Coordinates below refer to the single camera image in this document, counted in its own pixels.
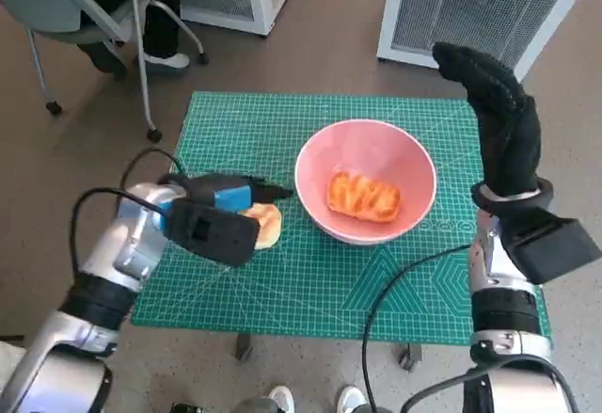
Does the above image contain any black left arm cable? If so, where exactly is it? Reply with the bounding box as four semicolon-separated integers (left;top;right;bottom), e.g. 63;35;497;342
70;147;187;278

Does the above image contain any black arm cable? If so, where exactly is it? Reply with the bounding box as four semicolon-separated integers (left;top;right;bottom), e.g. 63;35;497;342
402;354;582;413
70;147;187;278

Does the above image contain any white shoe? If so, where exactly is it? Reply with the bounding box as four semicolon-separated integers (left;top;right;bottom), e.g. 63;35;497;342
334;384;366;413
266;384;295;413

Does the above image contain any table caster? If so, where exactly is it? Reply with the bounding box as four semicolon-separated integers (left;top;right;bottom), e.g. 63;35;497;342
234;332;255;362
398;344;422;370

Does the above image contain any long black cable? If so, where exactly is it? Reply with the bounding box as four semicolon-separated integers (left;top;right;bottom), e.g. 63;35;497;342
361;243;474;413

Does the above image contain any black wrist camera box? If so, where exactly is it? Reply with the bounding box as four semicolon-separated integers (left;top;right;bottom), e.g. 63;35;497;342
166;198;261;268
498;210;602;286

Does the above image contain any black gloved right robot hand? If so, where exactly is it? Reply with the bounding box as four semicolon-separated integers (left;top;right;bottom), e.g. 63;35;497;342
431;40;542;198

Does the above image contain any green cutting mat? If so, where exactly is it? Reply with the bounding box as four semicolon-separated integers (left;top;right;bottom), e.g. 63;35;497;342
130;91;554;342

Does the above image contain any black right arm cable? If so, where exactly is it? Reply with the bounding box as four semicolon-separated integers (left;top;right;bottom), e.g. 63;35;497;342
402;354;582;413

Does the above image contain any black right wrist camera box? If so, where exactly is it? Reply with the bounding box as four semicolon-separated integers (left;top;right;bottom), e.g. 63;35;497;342
498;210;602;286

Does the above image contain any large white mesh cabinet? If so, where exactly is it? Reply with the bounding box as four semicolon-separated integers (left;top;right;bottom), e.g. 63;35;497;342
375;0;579;83

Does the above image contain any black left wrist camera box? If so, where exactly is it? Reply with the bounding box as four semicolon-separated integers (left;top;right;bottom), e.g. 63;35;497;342
166;198;261;268

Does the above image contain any orange pastry bread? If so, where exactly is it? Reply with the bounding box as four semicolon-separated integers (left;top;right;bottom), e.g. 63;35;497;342
326;170;403;224

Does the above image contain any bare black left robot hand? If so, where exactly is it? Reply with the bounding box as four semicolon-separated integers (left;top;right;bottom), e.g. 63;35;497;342
185;172;296;213

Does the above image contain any round pale bread bun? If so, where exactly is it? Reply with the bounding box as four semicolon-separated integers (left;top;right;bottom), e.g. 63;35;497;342
237;202;283;249

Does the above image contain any pink bowl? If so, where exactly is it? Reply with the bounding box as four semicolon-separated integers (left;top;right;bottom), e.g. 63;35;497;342
294;119;437;246

